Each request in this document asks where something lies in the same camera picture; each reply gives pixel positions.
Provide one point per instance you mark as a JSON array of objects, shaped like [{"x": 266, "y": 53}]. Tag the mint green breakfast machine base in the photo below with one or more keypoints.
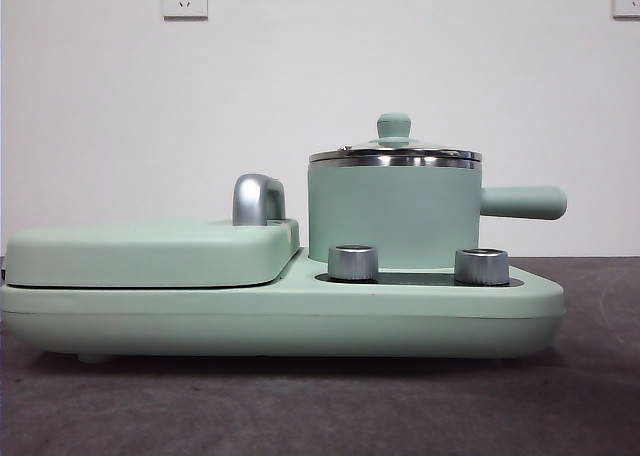
[{"x": 400, "y": 321}]

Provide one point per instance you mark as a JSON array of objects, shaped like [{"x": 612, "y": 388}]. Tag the glass lid with mint knob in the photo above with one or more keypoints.
[{"x": 393, "y": 125}]

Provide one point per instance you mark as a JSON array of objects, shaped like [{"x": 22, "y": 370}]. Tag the mint green griddle cover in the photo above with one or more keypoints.
[{"x": 140, "y": 256}]

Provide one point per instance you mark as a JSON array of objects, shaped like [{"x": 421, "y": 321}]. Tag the mint green steamer pot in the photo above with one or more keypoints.
[{"x": 390, "y": 211}]

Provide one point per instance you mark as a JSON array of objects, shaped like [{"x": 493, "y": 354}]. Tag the silver control knob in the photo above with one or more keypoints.
[
  {"x": 481, "y": 267},
  {"x": 352, "y": 263}
]

